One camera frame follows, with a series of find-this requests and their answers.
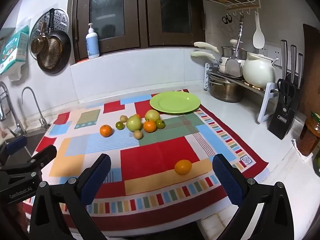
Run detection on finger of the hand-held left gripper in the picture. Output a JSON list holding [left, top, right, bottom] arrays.
[[0, 135, 27, 166], [0, 144, 58, 180]]

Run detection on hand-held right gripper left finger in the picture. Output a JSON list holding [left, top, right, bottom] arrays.
[[29, 153, 112, 240]]

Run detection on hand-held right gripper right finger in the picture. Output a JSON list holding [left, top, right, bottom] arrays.
[[212, 153, 295, 240]]

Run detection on orange mandarin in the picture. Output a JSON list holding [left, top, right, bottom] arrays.
[[100, 124, 113, 138], [143, 119, 157, 133]]

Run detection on yellowish orange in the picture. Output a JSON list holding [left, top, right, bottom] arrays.
[[174, 159, 192, 175]]

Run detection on large green apple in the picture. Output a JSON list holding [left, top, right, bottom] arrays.
[[126, 117, 143, 132]]

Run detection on green plate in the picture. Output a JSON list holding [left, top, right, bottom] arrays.
[[149, 92, 201, 114]]

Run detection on thin chrome faucet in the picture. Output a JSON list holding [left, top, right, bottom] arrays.
[[21, 87, 50, 130]]

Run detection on colourful patchwork table mat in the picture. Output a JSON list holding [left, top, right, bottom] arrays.
[[24, 89, 269, 230]]

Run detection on black knife block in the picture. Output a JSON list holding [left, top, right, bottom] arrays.
[[267, 79, 304, 140]]

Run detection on large yellow-green apple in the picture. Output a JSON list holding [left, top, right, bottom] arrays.
[[145, 109, 161, 122]]

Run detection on white steel pot rack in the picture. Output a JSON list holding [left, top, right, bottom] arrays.
[[204, 62, 279, 123]]

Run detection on large steel stockpot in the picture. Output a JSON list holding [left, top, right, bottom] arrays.
[[209, 76, 247, 103]]

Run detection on green glass jar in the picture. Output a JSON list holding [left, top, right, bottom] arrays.
[[312, 150, 320, 177]]

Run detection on jar with green lid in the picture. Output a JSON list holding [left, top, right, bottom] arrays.
[[299, 111, 320, 157]]

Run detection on teal printed carton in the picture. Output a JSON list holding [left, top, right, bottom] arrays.
[[0, 25, 30, 75]]

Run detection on brass strainer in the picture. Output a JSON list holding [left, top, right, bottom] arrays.
[[42, 37, 63, 69]]

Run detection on small brass saucepan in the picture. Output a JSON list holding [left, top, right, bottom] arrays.
[[30, 21, 48, 55]]

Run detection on black frying pan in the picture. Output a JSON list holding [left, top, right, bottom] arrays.
[[36, 8, 72, 75]]

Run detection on black kitchen scissors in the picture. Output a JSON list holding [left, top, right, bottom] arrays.
[[277, 79, 296, 105]]

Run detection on white ceramic kettle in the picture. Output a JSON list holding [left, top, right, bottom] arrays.
[[242, 53, 279, 88]]

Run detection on steel strainer ladle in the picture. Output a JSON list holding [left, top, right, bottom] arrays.
[[225, 14, 245, 78]]

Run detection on blue white soap pump bottle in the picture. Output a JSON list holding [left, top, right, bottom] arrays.
[[85, 23, 100, 59]]

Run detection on round perforated steel steamer tray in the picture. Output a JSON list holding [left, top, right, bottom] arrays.
[[29, 8, 70, 55]]

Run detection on brown wooden board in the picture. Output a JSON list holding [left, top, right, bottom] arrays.
[[300, 24, 320, 120]]

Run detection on white rice spoon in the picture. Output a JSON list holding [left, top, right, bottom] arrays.
[[252, 11, 265, 49]]

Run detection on steel handled knife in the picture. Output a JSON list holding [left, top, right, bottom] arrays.
[[280, 40, 288, 80], [290, 45, 297, 80], [297, 53, 304, 80]]

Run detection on white wall socket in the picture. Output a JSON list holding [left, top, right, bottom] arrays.
[[260, 45, 283, 65]]

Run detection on steel saucepan cream handle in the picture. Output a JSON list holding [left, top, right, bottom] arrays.
[[194, 42, 248, 61]]

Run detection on dark brown window frame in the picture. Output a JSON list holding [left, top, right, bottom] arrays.
[[67, 0, 207, 67]]

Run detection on white wire wall rack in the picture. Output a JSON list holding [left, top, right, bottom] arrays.
[[195, 0, 262, 15]]

